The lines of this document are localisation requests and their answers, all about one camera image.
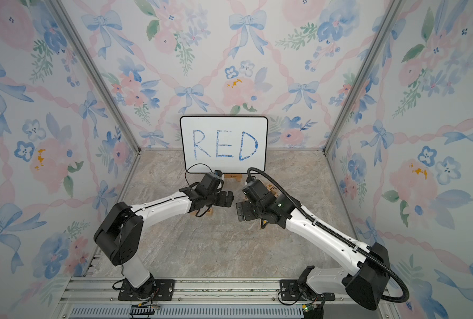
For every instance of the left aluminium corner post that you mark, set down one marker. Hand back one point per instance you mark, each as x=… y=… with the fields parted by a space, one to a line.
x=59 y=13

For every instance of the white dry-erase board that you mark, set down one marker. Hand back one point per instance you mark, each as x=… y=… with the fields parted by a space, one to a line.
x=231 y=144

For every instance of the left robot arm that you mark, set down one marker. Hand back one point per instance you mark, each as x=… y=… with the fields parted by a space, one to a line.
x=119 y=235

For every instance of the small wooden easel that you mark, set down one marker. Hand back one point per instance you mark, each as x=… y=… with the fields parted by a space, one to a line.
x=234 y=177

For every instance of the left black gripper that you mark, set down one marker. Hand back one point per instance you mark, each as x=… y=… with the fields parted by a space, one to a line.
x=224 y=201

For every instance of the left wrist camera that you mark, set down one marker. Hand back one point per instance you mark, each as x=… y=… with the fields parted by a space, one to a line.
x=211 y=183

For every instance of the aluminium corner post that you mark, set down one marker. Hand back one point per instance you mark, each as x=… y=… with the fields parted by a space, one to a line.
x=376 y=45
x=59 y=13

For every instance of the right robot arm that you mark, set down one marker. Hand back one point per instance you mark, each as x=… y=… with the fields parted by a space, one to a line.
x=358 y=276

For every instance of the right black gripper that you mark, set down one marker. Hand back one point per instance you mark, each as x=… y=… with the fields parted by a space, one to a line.
x=247 y=212

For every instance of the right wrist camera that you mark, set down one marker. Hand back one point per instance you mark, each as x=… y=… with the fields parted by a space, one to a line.
x=256 y=192

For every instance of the right aluminium corner post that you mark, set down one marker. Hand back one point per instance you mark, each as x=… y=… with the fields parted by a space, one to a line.
x=376 y=45

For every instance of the aluminium mounting rail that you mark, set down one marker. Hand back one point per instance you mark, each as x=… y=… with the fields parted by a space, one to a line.
x=97 y=297

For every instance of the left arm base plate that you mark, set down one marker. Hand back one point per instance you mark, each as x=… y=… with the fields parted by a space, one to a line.
x=153 y=289

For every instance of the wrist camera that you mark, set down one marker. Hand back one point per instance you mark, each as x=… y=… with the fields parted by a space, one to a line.
x=256 y=192
x=211 y=183

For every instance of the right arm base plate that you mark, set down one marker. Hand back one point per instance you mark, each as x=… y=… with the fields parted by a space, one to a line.
x=291 y=293

